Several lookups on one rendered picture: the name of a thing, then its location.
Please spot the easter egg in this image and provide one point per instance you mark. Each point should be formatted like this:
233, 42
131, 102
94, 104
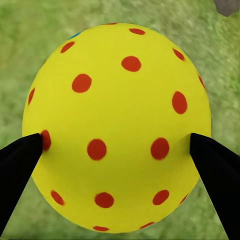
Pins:
115, 106

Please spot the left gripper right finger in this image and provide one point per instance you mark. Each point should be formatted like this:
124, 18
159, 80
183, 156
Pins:
219, 169

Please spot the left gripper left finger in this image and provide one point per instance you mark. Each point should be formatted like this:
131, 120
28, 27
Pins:
17, 162

